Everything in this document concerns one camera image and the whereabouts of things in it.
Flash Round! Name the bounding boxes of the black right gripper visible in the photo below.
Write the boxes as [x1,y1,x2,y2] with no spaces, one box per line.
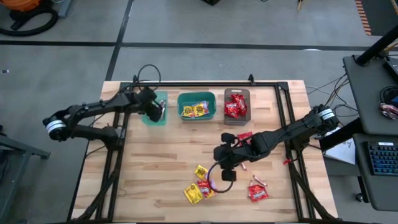
[213,132,253,184]

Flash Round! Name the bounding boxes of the candy wrapper pile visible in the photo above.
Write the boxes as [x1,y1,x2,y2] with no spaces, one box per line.
[378,102,398,121]

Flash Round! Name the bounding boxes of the light teal translucent bin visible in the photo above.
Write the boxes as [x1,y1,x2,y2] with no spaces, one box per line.
[141,90,169,127]

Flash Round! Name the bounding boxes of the grey translucent plastic bin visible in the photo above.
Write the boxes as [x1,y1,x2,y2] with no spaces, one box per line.
[223,88,252,126]

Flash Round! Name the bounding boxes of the dark green plastic bin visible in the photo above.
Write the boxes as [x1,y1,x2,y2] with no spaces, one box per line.
[176,91,217,121]

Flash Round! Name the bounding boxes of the black desk leg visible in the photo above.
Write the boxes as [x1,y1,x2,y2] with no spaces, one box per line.
[319,118,363,152]

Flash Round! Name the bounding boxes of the white paper sheet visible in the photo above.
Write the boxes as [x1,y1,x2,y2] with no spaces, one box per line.
[324,138,356,166]

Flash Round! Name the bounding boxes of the grey desk with devices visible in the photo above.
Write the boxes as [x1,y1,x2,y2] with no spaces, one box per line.
[342,54,398,136]

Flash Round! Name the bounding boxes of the grey desk with keyboard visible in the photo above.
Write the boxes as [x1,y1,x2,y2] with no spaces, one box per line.
[352,133,398,213]

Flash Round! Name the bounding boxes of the backlit black keyboard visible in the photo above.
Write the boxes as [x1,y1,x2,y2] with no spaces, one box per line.
[366,141,398,177]

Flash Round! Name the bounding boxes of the grey metal stand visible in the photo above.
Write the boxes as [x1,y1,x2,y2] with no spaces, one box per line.
[0,124,52,224]

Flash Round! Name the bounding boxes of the orange shop vacuum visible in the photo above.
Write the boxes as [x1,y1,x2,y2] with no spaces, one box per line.
[8,0,43,12]

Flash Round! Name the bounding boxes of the black desk device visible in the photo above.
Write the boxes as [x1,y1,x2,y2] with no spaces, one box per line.
[382,57,398,84]

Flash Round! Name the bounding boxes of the black pole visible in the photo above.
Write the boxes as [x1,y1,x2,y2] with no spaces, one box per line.
[355,24,398,67]

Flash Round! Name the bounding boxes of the dark mat striped edge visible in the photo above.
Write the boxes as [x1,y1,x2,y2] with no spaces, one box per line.
[354,0,398,37]

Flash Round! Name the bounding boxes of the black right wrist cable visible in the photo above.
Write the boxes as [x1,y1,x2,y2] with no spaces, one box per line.
[206,160,234,194]

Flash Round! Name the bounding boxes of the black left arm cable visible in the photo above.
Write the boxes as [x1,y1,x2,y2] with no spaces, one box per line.
[133,63,162,93]

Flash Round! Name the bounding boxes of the black table frame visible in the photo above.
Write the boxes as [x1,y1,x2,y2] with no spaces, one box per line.
[67,73,340,223]

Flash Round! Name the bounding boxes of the black floor cable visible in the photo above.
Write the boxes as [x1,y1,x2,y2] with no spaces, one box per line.
[305,73,360,121]

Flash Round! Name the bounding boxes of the grey metal post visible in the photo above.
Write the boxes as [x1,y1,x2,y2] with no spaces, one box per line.
[57,0,73,19]

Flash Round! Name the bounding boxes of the black vacuum hose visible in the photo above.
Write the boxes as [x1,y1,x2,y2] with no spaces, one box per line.
[0,0,60,37]

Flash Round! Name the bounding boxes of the coiled black cable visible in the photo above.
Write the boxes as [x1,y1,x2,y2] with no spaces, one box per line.
[379,85,398,105]

